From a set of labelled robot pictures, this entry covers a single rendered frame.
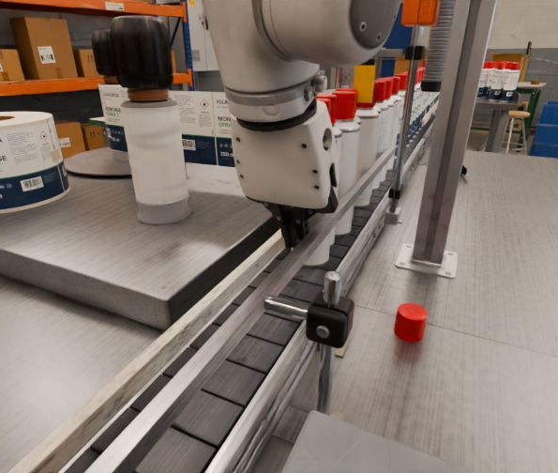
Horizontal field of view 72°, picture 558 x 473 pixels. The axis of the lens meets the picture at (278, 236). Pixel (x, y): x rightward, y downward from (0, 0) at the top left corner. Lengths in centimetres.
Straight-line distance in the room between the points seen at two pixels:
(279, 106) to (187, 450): 27
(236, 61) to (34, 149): 55
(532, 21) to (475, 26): 756
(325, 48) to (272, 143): 13
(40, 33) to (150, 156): 380
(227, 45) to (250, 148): 10
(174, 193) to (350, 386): 40
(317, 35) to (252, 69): 8
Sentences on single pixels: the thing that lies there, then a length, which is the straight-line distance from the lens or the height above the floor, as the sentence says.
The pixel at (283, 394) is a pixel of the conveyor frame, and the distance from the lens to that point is 38.
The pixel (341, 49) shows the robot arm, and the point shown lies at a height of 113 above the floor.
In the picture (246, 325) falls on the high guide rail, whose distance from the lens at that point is 28.
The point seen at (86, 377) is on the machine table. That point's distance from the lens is 47.
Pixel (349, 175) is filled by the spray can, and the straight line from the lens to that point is 56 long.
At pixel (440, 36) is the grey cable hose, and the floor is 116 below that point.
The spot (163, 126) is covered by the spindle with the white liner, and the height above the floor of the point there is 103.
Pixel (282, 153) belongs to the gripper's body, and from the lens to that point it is 36.
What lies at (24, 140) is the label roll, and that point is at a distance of 80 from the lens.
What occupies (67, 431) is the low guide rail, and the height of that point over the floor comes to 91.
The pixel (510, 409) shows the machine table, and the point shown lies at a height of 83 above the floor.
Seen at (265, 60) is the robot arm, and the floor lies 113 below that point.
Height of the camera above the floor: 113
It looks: 26 degrees down
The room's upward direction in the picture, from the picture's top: straight up
